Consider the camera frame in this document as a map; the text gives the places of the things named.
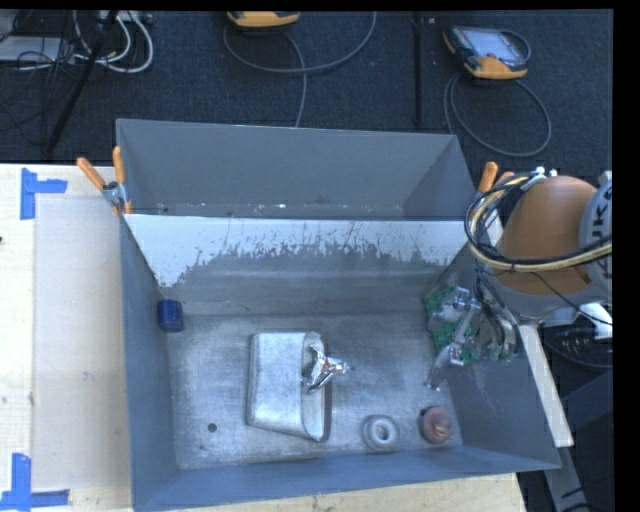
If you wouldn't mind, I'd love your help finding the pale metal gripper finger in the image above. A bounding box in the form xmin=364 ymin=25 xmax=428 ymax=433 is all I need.
xmin=424 ymin=342 xmax=468 ymax=392
xmin=428 ymin=286 xmax=474 ymax=329

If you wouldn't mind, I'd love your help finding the red-brown round toy fruit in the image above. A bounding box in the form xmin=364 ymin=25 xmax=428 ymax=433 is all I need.
xmin=417 ymin=405 xmax=454 ymax=445

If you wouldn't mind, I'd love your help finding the crumpled silver foil piece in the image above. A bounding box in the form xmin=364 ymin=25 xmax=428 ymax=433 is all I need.
xmin=300 ymin=344 xmax=353 ymax=395

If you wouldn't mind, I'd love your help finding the red-brown flat block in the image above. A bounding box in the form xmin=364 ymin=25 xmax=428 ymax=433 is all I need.
xmin=245 ymin=330 xmax=333 ymax=444

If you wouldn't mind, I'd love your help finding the grey metal bin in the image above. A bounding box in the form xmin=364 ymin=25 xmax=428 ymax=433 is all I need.
xmin=114 ymin=118 xmax=563 ymax=512

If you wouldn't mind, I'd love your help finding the blue block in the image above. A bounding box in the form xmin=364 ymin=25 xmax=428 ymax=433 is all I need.
xmin=157 ymin=298 xmax=186 ymax=333

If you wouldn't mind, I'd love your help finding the grey ring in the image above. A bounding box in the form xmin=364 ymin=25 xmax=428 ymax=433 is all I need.
xmin=360 ymin=414 xmax=401 ymax=451

